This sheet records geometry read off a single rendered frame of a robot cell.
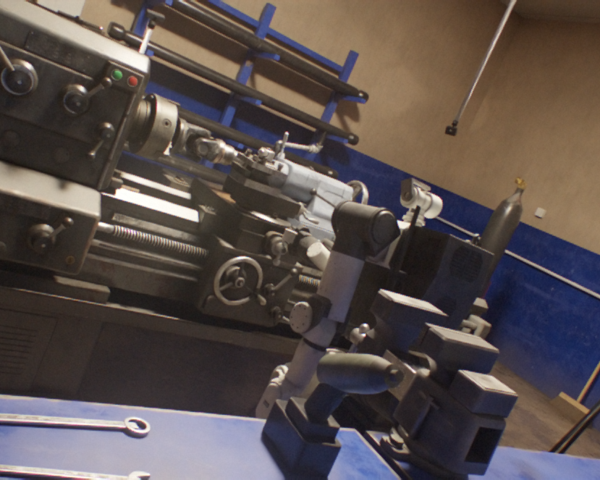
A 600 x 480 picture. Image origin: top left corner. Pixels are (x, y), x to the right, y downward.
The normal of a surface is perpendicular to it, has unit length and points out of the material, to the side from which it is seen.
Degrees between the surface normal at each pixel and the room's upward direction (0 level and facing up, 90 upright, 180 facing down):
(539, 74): 90
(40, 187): 32
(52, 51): 90
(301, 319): 87
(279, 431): 90
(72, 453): 0
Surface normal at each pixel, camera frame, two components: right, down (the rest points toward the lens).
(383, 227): 0.61, 0.19
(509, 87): -0.79, -0.25
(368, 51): 0.47, 0.35
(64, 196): 0.59, -0.59
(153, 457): 0.40, -0.90
